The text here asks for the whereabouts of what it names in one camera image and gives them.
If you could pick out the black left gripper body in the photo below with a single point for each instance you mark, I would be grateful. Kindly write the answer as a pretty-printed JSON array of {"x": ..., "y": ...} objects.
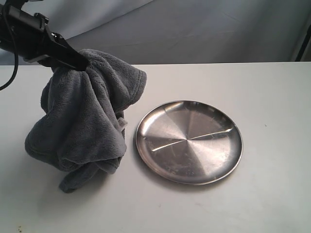
[{"x": 34, "y": 41}]

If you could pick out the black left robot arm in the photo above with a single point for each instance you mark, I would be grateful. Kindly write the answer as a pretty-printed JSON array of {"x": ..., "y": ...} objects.
[{"x": 7, "y": 24}]

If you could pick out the grey backdrop cloth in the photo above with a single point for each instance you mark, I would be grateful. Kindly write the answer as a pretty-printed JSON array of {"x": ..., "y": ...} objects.
[{"x": 181, "y": 31}]

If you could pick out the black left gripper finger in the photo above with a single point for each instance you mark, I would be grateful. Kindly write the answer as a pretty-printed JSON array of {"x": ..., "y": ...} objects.
[
  {"x": 66, "y": 55},
  {"x": 77, "y": 62}
]

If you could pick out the black backdrop stand pole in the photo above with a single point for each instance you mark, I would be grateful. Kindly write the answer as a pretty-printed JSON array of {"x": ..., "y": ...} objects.
[{"x": 304, "y": 45}]

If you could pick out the round steel plate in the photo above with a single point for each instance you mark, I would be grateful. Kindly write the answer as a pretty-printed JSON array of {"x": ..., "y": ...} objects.
[{"x": 189, "y": 142}]

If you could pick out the grey fleece towel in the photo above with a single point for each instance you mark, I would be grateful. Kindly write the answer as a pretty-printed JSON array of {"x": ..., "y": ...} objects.
[{"x": 83, "y": 129}]

